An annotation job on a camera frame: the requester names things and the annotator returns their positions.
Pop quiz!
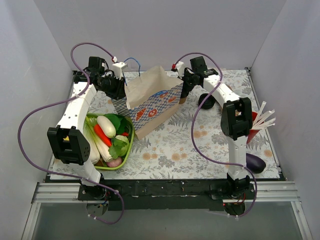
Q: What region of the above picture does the brown paper coffee cup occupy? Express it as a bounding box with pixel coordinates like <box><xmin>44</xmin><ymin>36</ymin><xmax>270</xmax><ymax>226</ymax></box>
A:
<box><xmin>179</xmin><ymin>97</ymin><xmax>187</xmax><ymax>105</ymax></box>

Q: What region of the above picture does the green vegetable basket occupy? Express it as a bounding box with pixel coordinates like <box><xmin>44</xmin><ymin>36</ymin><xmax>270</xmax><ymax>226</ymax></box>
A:
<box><xmin>83</xmin><ymin>112</ymin><xmax>135</xmax><ymax>170</ymax></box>

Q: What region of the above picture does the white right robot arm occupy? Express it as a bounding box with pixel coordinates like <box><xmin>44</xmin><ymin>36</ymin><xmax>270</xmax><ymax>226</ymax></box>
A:
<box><xmin>172</xmin><ymin>56</ymin><xmax>253</xmax><ymax>199</ymax></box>

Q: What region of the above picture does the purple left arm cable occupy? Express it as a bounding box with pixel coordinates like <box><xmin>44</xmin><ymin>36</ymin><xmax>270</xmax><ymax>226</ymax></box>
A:
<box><xmin>17</xmin><ymin>41</ymin><xmax>125</xmax><ymax>225</ymax></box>

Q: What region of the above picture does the red chili pepper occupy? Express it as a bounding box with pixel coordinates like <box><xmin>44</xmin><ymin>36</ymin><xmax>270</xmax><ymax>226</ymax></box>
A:
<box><xmin>93</xmin><ymin>124</ymin><xmax>112</xmax><ymax>147</ymax></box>

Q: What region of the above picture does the purple eggplant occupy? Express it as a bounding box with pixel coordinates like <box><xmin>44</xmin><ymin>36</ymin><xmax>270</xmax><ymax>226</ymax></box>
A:
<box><xmin>246</xmin><ymin>153</ymin><xmax>266</xmax><ymax>174</ymax></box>

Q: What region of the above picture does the red plastic cup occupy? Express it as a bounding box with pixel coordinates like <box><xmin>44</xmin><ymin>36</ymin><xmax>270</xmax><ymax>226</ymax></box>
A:
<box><xmin>246</xmin><ymin>111</ymin><xmax>259</xmax><ymax>144</ymax></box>

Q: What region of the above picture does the green cabbage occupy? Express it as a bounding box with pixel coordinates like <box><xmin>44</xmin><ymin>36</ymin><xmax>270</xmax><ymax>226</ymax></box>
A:
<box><xmin>108</xmin><ymin>135</ymin><xmax>130</xmax><ymax>159</ymax></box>

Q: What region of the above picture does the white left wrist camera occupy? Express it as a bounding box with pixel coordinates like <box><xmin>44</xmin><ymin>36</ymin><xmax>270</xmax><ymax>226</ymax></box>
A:
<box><xmin>111</xmin><ymin>56</ymin><xmax>128</xmax><ymax>80</ymax></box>

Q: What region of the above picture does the blue checkered paper bag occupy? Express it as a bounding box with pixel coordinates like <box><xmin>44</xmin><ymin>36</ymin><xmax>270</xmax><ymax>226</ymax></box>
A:
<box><xmin>111</xmin><ymin>65</ymin><xmax>183</xmax><ymax>140</ymax></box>

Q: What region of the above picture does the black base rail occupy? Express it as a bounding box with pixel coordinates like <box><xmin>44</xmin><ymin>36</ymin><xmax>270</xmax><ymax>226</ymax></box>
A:
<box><xmin>77</xmin><ymin>179</ymin><xmax>254</xmax><ymax>211</ymax></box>

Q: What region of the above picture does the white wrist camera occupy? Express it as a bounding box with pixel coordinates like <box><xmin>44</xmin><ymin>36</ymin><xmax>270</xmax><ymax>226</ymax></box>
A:
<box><xmin>111</xmin><ymin>56</ymin><xmax>128</xmax><ymax>80</ymax></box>
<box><xmin>171</xmin><ymin>61</ymin><xmax>186</xmax><ymax>79</ymax></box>

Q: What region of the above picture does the white radish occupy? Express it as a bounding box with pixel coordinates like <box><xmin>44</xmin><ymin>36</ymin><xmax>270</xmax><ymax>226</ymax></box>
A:
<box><xmin>82</xmin><ymin>117</ymin><xmax>101</xmax><ymax>166</ymax></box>
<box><xmin>97</xmin><ymin>115</ymin><xmax>116</xmax><ymax>139</ymax></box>

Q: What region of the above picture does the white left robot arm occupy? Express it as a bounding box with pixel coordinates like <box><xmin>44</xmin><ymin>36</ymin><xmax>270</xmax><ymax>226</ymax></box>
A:
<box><xmin>47</xmin><ymin>56</ymin><xmax>127</xmax><ymax>200</ymax></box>

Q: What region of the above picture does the green leafy vegetable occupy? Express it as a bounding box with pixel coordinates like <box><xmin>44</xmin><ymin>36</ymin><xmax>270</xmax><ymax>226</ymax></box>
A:
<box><xmin>104</xmin><ymin>113</ymin><xmax>129</xmax><ymax>137</ymax></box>

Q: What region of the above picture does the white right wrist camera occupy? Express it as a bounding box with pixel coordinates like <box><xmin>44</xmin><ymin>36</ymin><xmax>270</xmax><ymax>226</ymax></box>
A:
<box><xmin>171</xmin><ymin>61</ymin><xmax>186</xmax><ymax>79</ymax></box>

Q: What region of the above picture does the pink onion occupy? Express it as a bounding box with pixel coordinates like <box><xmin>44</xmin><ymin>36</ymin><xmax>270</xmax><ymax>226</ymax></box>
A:
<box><xmin>106</xmin><ymin>157</ymin><xmax>123</xmax><ymax>168</ymax></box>

